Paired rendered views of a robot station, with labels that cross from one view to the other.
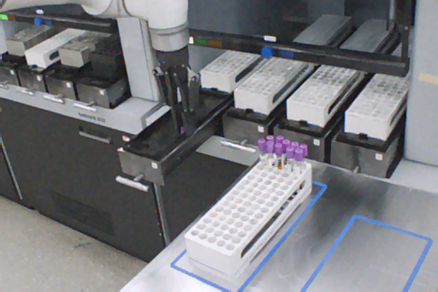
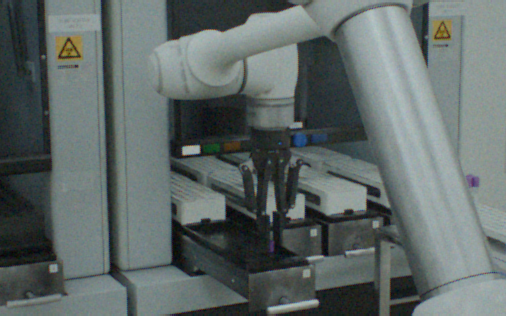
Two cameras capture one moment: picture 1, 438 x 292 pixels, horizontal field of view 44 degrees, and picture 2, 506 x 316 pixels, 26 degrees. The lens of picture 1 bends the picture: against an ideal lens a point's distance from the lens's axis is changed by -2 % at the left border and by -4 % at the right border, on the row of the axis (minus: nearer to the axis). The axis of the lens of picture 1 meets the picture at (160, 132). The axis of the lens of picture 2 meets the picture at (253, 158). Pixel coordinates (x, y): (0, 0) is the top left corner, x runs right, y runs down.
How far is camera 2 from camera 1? 1.92 m
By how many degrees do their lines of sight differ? 66
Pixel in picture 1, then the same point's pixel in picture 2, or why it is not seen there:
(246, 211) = not seen: outside the picture
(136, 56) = (82, 204)
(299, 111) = (343, 200)
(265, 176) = not seen: hidden behind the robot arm
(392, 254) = not seen: outside the picture
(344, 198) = not seen: hidden behind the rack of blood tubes
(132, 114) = (108, 289)
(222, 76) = (217, 198)
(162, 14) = (293, 77)
